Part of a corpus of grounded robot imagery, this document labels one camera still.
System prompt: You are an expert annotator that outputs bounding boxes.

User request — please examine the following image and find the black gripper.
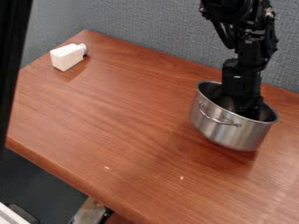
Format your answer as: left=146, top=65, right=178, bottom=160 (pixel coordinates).
left=221, top=58, right=264, bottom=117

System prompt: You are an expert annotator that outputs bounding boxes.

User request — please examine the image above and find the shiny metal pot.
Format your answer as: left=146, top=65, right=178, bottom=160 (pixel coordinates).
left=189, top=80, right=279, bottom=151

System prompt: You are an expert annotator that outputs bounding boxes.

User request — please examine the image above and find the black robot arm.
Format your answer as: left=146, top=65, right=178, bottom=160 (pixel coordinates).
left=198, top=0, right=279, bottom=119

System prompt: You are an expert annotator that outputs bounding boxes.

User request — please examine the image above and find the white plastic bottle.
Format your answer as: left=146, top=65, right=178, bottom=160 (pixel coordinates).
left=50, top=44, right=88, bottom=72

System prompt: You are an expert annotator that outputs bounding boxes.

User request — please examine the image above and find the black vertical bar at left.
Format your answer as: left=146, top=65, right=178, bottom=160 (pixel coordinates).
left=0, top=0, right=33, bottom=150

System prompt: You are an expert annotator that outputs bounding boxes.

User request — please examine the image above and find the white box at corner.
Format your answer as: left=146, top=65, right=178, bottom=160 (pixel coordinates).
left=0, top=202, right=30, bottom=224

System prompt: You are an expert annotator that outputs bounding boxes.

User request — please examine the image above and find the table leg frame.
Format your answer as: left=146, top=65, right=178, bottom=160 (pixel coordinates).
left=69, top=197, right=113, bottom=224

